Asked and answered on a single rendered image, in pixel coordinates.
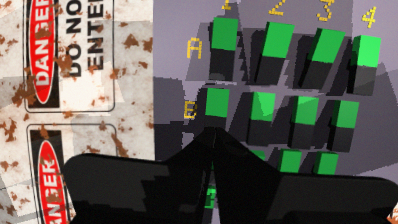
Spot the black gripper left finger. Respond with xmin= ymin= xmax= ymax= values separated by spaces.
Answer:
xmin=63 ymin=126 xmax=216 ymax=224

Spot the grey switch panel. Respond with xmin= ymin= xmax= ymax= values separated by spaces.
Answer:
xmin=152 ymin=0 xmax=398 ymax=185

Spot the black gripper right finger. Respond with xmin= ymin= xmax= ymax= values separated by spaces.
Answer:
xmin=213 ymin=127 xmax=398 ymax=224

